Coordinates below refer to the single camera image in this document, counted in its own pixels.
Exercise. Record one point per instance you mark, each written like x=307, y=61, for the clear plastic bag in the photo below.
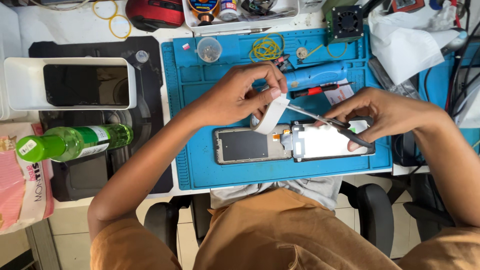
x=393, y=84

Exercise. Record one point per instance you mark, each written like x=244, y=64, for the blue silicone repair mat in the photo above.
x=195, y=150

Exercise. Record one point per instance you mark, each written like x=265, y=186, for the red computer mouse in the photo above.
x=155, y=13

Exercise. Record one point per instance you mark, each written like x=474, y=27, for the round metal coin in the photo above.
x=302, y=53

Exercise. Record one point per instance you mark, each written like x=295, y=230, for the black work mat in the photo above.
x=150, y=93

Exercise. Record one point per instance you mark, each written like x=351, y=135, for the phone display with white back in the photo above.
x=322, y=144

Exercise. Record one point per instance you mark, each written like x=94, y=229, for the bundle of yellow rubber bands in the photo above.
x=267, y=48

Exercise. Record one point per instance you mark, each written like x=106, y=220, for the pink tissue pack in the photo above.
x=22, y=187

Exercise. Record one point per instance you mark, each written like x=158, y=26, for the green liquid bottle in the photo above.
x=71, y=142

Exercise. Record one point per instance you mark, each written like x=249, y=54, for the blue side mat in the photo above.
x=437, y=82

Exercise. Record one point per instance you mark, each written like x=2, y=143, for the red and black pliers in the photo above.
x=282, y=63

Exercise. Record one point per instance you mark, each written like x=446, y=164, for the thin yellow rubber band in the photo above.
x=337, y=55

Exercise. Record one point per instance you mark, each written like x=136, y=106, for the grey phone frame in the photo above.
x=243, y=146

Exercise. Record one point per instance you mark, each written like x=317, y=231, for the blue electric screwdriver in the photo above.
x=318, y=75

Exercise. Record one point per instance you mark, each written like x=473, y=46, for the metal craft knife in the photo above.
x=232, y=32

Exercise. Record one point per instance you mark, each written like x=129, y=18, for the small pink and white card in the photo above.
x=186, y=46

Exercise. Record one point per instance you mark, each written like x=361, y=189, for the person's left hand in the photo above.
x=228, y=95

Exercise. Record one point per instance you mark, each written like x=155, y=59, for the white rectangular container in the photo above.
x=22, y=84

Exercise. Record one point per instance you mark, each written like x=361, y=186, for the white plastic tray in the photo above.
x=240, y=24

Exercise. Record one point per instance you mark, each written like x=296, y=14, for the red and black screwdriver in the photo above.
x=311, y=91

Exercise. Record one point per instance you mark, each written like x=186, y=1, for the person's right hand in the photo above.
x=393, y=112

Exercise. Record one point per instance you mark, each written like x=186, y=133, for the small clear cup of screws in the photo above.
x=209, y=49

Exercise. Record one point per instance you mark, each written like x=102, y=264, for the person's grey garment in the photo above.
x=315, y=189

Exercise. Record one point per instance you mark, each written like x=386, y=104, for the white tape roll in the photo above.
x=270, y=118

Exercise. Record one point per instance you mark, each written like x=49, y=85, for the small clear cap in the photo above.
x=142, y=56

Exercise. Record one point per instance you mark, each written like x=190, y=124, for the person's orange clothing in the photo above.
x=281, y=236

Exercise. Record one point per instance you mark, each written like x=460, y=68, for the black office chair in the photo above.
x=375, y=217

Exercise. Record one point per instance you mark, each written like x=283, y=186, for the white paper slip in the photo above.
x=337, y=97

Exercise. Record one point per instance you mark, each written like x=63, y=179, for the crumpled white tissue paper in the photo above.
x=405, y=45

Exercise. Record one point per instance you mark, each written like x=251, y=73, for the green box with black fan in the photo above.
x=345, y=22

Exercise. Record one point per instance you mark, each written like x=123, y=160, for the black phone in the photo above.
x=86, y=85

